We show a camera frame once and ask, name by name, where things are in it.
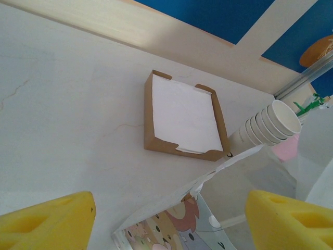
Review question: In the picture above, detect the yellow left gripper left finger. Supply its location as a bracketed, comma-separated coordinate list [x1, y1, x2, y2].
[0, 191, 96, 250]

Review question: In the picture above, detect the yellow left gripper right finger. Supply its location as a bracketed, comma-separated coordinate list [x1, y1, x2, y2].
[246, 189, 333, 250]

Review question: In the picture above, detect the white cartoon print paper bag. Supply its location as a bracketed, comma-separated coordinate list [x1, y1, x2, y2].
[111, 104, 333, 250]

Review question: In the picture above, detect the pink cup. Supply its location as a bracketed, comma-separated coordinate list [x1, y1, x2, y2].
[272, 135, 299, 162]

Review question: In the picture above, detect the green stir stick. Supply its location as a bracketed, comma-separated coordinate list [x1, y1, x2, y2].
[293, 101, 317, 117]

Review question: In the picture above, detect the brown cardboard napkin tray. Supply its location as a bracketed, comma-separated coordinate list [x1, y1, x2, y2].
[144, 69, 231, 162]

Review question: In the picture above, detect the aluminium frame post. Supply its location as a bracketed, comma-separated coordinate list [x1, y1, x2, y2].
[274, 53, 333, 101]

